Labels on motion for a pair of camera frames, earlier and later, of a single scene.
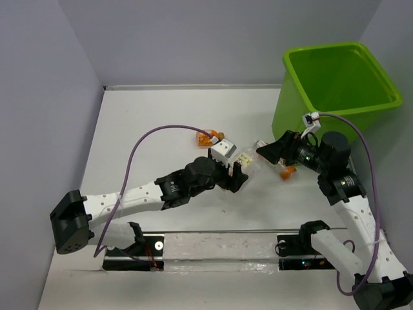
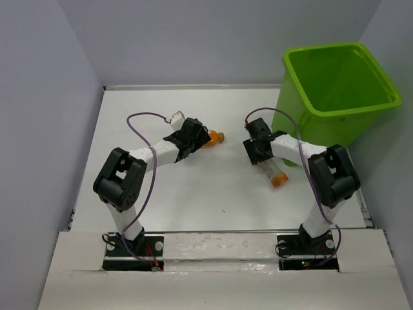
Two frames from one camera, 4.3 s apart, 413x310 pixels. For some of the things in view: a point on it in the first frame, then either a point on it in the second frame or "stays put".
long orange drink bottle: (286, 171) to (277, 177)
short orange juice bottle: (204, 140) stays put
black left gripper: (233, 183) to (201, 139)
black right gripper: (284, 147) to (248, 144)
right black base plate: (301, 244) stays put
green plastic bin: (342, 79) stays put
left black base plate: (148, 255) stays put
